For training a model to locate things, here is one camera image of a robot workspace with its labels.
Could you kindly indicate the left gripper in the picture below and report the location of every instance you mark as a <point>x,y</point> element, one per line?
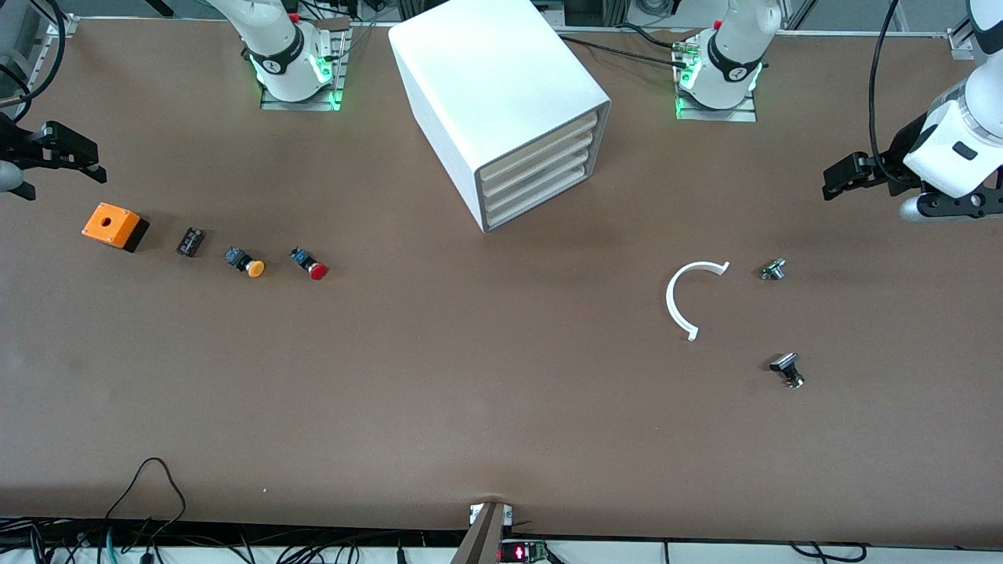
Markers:
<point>898,162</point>

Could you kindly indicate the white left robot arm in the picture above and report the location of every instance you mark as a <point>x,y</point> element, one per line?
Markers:
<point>736,55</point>

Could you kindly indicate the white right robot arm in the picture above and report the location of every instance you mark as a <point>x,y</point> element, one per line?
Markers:
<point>274,47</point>

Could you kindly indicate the yellow mushroom push button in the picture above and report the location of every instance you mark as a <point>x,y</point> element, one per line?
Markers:
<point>244,262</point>

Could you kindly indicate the red mushroom push button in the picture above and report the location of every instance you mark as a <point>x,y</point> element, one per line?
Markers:
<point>316,272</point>

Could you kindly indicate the orange box with black base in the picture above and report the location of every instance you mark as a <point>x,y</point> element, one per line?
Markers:
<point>110,223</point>

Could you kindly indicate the small black contact block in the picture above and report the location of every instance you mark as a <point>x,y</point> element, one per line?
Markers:
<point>190,242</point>

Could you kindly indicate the white curved plastic arc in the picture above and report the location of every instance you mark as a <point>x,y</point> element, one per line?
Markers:
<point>670,301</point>

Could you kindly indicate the device with red light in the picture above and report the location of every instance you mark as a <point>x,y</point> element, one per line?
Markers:
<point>521,553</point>

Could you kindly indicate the aluminium frame profile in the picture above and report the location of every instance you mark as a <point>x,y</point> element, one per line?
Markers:
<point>61,25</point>
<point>960,39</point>

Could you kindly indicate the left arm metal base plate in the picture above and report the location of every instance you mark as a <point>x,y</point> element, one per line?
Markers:
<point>717,115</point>

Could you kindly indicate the black silver selector switch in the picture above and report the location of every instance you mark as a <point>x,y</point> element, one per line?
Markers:
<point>783,363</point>

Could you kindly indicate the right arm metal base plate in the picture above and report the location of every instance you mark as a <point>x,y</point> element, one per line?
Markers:
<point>302,105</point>

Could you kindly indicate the brown camera stand bracket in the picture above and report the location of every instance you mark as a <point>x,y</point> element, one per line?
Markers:
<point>482,540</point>

